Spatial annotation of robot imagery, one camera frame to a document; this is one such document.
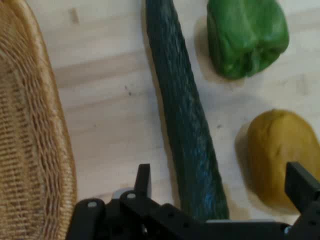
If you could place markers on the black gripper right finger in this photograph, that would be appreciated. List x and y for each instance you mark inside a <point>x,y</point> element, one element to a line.
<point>305,190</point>

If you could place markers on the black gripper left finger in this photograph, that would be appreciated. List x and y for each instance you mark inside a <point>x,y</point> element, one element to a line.
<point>140,215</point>

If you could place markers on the long dark green cucumber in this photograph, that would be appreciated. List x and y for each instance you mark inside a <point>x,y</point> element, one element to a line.
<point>182,112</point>

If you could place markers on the yellow-brown potato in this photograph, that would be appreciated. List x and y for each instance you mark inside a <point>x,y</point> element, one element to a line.
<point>270,155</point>

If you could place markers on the woven wicker basket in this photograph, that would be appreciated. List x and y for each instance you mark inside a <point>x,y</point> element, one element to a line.
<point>27,140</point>

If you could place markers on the green bell pepper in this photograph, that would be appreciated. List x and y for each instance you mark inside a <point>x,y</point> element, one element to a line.
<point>245,37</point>

